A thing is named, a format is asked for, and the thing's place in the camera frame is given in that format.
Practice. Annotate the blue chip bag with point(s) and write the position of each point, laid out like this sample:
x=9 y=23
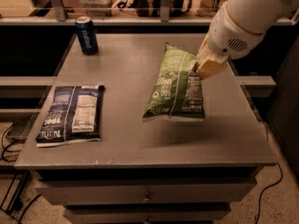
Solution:
x=73 y=117

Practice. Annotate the upper drawer with knob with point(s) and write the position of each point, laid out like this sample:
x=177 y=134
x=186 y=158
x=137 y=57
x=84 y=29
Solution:
x=111 y=192

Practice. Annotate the grey table with drawers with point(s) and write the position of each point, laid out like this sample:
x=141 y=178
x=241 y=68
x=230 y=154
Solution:
x=228 y=144

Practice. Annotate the lower drawer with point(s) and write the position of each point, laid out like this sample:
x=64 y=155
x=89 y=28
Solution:
x=142 y=214

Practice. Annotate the metal shelf rail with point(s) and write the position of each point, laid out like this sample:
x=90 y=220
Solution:
x=64 y=12

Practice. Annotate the black bag background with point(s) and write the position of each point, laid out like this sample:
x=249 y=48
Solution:
x=152 y=8

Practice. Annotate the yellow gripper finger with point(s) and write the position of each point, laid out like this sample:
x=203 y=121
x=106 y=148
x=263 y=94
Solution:
x=211 y=65
x=203 y=51

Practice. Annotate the green jalapeno chip bag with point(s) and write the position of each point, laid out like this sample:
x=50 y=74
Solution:
x=177 y=94

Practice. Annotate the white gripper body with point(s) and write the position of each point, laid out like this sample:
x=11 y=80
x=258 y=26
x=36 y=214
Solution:
x=232 y=36

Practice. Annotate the blue pepsi can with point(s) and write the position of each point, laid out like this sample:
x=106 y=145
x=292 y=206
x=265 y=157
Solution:
x=86 y=35

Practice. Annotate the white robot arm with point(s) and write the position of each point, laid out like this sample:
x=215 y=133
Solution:
x=257 y=16

